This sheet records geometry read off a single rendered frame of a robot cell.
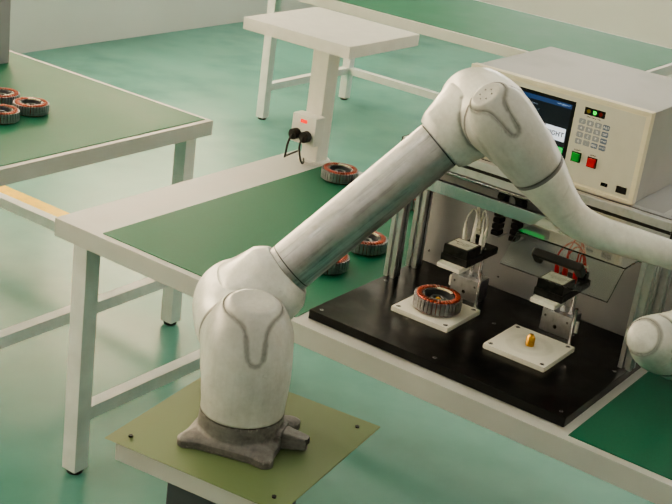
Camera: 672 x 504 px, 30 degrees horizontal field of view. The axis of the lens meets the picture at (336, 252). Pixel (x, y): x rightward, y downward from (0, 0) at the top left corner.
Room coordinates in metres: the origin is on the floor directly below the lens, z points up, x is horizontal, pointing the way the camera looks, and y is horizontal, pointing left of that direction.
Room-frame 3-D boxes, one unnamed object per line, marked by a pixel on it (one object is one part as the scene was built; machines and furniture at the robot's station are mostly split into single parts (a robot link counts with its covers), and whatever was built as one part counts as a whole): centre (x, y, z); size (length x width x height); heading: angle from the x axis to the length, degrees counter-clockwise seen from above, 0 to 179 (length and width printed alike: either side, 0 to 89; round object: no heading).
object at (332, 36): (3.54, 0.10, 0.98); 0.37 x 0.35 x 0.46; 57
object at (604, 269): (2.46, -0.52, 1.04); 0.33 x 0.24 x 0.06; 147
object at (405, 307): (2.63, -0.24, 0.78); 0.15 x 0.15 x 0.01; 57
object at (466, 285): (2.75, -0.32, 0.80); 0.08 x 0.05 x 0.06; 57
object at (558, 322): (2.62, -0.53, 0.80); 0.08 x 0.05 x 0.06; 57
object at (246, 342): (2.02, 0.13, 0.92); 0.18 x 0.16 x 0.22; 14
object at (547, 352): (2.50, -0.45, 0.78); 0.15 x 0.15 x 0.01; 57
